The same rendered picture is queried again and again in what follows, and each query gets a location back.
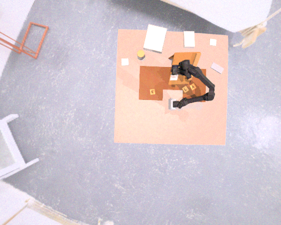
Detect white rectangular box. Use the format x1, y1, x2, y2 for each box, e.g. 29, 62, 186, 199
143, 24, 167, 54

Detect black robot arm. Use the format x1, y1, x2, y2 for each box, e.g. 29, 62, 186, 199
173, 59, 215, 109

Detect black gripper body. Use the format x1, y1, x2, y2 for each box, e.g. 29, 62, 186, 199
171, 68, 184, 76

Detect small white square tile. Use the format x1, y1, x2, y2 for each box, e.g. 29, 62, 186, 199
121, 58, 129, 66
209, 38, 217, 46

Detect grey cylindrical container with orange lid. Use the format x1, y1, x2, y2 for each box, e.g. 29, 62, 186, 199
137, 50, 145, 60

